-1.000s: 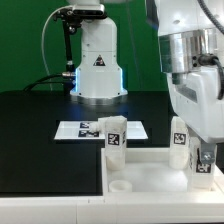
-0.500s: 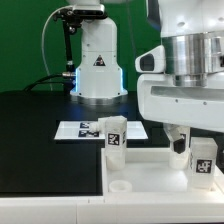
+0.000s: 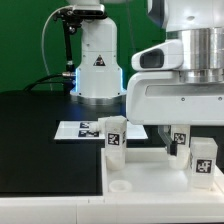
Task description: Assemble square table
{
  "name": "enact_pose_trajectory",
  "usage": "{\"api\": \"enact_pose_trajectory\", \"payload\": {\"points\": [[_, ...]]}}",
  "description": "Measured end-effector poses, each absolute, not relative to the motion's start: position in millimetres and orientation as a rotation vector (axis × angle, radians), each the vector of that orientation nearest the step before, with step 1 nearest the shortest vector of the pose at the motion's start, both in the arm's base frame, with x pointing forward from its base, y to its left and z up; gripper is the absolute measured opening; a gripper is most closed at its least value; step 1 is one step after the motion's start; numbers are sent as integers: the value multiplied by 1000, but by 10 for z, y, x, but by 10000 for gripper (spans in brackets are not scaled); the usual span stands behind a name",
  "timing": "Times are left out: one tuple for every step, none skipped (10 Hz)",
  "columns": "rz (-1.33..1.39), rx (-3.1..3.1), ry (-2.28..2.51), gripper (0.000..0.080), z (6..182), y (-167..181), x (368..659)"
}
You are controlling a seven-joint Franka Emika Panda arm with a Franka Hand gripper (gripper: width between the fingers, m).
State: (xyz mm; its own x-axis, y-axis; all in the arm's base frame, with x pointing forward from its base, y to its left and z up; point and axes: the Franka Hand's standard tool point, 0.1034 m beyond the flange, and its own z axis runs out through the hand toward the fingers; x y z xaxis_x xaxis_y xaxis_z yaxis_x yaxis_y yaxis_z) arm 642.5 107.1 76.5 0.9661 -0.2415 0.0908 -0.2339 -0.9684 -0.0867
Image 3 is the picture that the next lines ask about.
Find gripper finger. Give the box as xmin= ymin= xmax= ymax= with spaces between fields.
xmin=158 ymin=125 xmax=177 ymax=156

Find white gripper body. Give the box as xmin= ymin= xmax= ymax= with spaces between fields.
xmin=126 ymin=71 xmax=224 ymax=126

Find white square tabletop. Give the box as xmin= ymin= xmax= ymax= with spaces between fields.
xmin=101 ymin=148 xmax=224 ymax=195

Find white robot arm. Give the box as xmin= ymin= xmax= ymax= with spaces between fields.
xmin=67 ymin=0 xmax=224 ymax=126

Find white front fence bar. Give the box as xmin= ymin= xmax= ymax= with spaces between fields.
xmin=0 ymin=197 xmax=224 ymax=224

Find black cables on table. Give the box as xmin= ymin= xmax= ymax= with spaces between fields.
xmin=23 ymin=72 xmax=77 ymax=93

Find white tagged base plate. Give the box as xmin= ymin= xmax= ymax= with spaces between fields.
xmin=54 ymin=121 xmax=147 ymax=140

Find grey camera cable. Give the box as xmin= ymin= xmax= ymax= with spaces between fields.
xmin=41 ymin=6 xmax=64 ymax=92

